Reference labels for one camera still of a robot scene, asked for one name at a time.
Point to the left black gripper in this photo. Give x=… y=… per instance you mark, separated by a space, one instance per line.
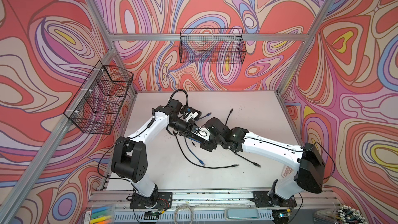
x=189 y=127

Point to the black network switch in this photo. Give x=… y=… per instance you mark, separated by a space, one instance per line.
x=198 y=134
x=192 y=114

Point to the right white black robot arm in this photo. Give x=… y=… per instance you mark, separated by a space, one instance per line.
x=305 y=161

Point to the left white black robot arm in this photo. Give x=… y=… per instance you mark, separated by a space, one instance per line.
x=130 y=155

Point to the white calculator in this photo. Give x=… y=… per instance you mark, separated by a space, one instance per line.
x=287 y=171

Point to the grey flat device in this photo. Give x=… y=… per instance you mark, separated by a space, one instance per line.
x=241 y=214

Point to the box of coloured markers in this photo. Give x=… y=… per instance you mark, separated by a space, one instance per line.
x=99 y=215

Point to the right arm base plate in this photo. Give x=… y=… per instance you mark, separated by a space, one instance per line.
x=262 y=199

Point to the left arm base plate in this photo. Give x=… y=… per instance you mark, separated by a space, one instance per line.
x=160 y=201

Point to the aluminium front rail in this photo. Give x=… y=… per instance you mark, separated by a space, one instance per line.
x=208 y=206

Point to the black wire basket back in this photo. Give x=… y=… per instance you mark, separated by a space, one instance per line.
x=212 y=46

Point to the black wire basket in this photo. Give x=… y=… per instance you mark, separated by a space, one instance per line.
x=212 y=46
x=98 y=102

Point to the black wire basket left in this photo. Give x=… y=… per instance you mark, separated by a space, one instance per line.
x=98 y=102

